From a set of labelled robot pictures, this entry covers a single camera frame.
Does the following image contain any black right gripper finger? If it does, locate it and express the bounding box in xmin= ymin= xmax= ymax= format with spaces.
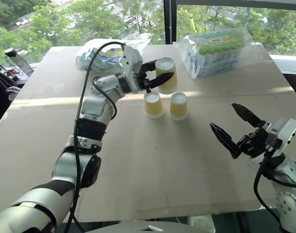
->
xmin=231 ymin=103 xmax=267 ymax=128
xmin=209 ymin=122 xmax=243 ymax=160

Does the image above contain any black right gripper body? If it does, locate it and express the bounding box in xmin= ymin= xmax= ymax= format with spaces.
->
xmin=237 ymin=123 xmax=270 ymax=158

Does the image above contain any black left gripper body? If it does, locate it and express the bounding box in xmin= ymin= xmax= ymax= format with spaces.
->
xmin=136 ymin=63 xmax=153 ymax=95

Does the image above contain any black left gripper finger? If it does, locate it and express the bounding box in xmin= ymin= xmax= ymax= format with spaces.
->
xmin=147 ymin=72 xmax=175 ymax=90
xmin=140 ymin=60 xmax=160 ymax=73

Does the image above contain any yellow white paper cup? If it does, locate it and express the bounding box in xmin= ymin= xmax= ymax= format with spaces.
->
xmin=155 ymin=57 xmax=179 ymax=95
xmin=169 ymin=92 xmax=188 ymax=121
xmin=143 ymin=92 xmax=165 ymax=119

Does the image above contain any clear bag around bottle pack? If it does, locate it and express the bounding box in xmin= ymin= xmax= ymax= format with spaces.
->
xmin=173 ymin=26 xmax=275 ymax=80

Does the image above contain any clear bag with blue contents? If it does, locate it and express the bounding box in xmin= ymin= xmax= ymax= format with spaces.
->
xmin=74 ymin=33 xmax=152 ymax=73

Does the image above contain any pack of green-capped bottles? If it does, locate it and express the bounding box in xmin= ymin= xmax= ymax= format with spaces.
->
xmin=195 ymin=30 xmax=245 ymax=73

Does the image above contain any white round object under table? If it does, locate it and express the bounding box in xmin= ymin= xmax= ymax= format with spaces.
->
xmin=186 ymin=215 xmax=216 ymax=233

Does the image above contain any silver robot torso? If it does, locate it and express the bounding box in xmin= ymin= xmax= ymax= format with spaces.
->
xmin=84 ymin=220 xmax=192 ymax=233

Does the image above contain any grey water bottle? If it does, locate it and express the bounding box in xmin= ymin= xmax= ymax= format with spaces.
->
xmin=4 ymin=48 xmax=34 ymax=78

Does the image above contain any dark backpack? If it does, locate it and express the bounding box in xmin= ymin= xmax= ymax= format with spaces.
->
xmin=0 ymin=58 xmax=22 ymax=132

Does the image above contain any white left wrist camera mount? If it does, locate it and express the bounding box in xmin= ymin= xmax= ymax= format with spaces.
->
xmin=121 ymin=45 xmax=144 ymax=94

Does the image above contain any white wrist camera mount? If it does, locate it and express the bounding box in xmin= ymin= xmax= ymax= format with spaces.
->
xmin=121 ymin=45 xmax=144 ymax=94
xmin=247 ymin=117 xmax=296 ymax=166

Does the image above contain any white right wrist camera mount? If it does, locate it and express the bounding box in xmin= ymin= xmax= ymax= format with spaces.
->
xmin=247 ymin=117 xmax=296 ymax=166

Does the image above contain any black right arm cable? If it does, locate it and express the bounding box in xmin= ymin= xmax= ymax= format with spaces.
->
xmin=253 ymin=148 xmax=296 ymax=231

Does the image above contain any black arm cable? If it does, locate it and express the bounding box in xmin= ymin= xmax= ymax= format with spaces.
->
xmin=64 ymin=41 xmax=126 ymax=233
xmin=253 ymin=148 xmax=296 ymax=231

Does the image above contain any black window frame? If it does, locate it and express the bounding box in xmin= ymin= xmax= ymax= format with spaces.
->
xmin=163 ymin=0 xmax=296 ymax=46

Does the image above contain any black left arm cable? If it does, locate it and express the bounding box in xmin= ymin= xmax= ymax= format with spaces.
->
xmin=64 ymin=41 xmax=126 ymax=233

